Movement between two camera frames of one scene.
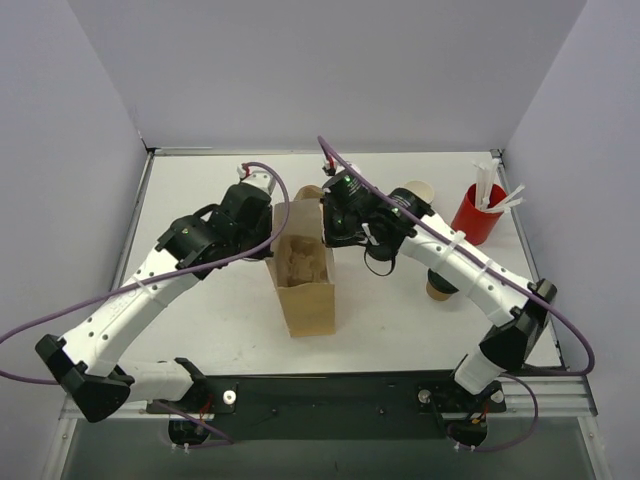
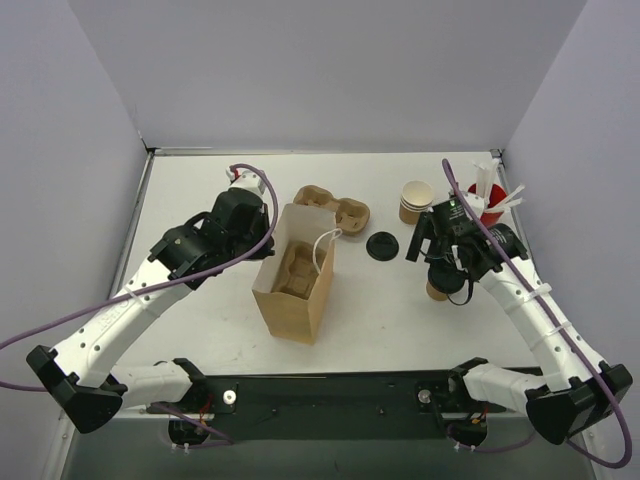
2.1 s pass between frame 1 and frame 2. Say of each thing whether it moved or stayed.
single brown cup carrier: moved
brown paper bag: moved
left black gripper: stayed
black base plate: stayed
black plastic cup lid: stayed
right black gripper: moved
